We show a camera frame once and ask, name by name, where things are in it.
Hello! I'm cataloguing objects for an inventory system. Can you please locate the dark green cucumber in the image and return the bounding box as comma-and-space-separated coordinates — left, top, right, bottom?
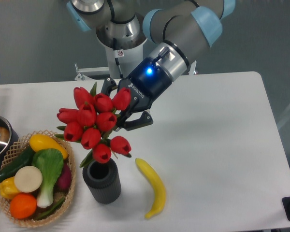
0, 145, 35, 183

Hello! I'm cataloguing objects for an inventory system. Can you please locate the orange fruit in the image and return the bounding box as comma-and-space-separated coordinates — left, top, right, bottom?
9, 193, 37, 219

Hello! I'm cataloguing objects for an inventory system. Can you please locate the yellow banana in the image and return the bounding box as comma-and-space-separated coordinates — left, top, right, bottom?
135, 158, 167, 219

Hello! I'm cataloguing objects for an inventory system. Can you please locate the yellow bell pepper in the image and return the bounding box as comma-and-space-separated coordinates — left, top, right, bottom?
0, 176, 21, 200

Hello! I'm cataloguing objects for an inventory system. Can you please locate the green chili pepper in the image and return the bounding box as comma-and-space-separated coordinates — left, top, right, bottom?
34, 197, 65, 220

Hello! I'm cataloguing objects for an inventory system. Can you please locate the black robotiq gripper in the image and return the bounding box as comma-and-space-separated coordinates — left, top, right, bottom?
101, 58, 172, 131

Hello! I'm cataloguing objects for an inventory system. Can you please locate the woven wicker basket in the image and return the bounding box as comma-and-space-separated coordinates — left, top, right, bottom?
0, 130, 76, 228

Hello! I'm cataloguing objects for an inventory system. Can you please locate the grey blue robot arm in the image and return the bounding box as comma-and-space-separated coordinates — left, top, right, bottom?
67, 0, 235, 131

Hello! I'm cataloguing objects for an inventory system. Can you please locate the dark grey ribbed vase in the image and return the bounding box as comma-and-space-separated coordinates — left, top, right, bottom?
82, 159, 121, 204

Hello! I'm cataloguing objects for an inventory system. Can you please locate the red tulip bouquet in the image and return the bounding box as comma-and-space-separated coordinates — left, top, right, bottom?
56, 85, 131, 167

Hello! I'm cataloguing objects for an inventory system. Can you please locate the green bok choy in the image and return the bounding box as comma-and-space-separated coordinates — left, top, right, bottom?
32, 148, 64, 208

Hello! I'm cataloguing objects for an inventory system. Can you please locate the yellow squash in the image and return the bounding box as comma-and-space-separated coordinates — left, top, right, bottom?
29, 134, 68, 160

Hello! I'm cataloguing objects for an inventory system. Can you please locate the purple sweet potato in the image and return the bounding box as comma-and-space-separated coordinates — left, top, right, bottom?
56, 163, 72, 191

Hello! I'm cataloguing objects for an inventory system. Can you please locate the round beige bun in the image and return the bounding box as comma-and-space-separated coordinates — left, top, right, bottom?
14, 166, 43, 193

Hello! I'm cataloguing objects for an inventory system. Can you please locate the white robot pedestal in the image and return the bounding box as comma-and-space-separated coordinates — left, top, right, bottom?
73, 12, 199, 82

